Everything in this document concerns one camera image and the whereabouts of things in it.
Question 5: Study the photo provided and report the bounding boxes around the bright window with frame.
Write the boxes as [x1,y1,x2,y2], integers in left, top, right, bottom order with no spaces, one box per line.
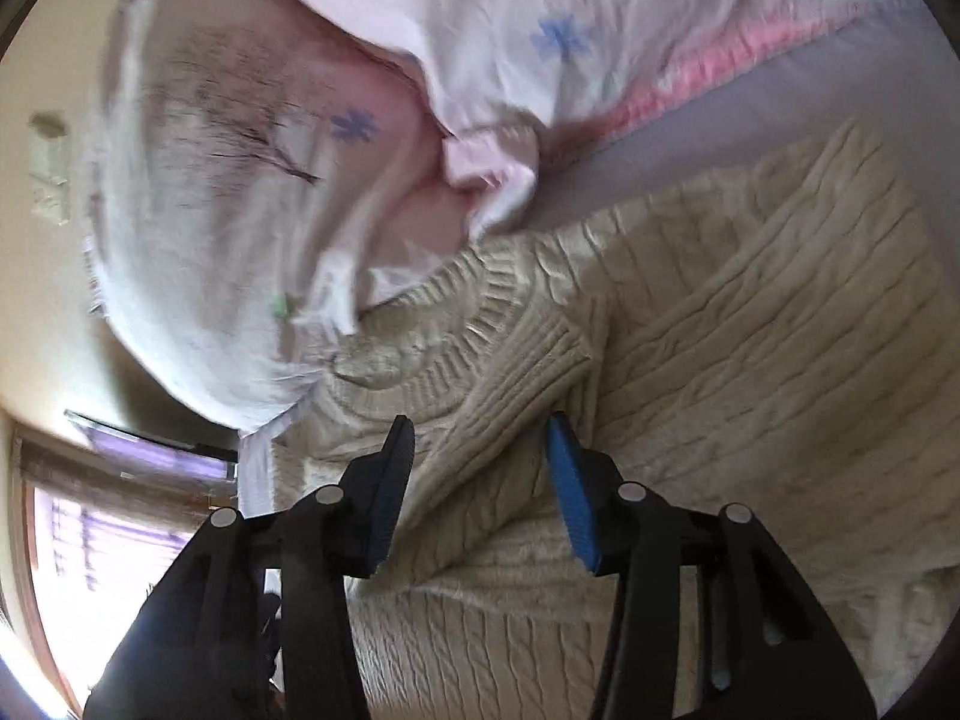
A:
[10,431,236,707]

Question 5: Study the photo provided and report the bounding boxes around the pink floral pillow right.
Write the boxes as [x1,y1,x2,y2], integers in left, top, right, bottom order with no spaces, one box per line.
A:
[127,0,925,160]

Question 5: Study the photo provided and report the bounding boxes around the lavender bed sheet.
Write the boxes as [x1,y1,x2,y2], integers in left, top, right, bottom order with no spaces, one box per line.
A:
[524,8,958,241]

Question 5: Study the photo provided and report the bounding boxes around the wall mounted television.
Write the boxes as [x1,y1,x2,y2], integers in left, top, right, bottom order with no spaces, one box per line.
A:
[65,410,238,484]

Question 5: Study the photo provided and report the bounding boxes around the pink floral pillow left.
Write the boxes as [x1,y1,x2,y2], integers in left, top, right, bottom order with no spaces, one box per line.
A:
[89,0,539,433]

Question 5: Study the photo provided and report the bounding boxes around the cream cable knit sweater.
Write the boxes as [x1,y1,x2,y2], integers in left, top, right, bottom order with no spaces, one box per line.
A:
[270,124,958,718]

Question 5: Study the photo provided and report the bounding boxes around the pink floral pillow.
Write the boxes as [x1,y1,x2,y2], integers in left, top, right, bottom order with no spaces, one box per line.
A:
[89,0,539,433]
[127,0,925,160]

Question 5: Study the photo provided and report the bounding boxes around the white wall switch panel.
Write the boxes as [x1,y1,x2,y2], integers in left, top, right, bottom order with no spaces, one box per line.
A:
[28,112,71,226]

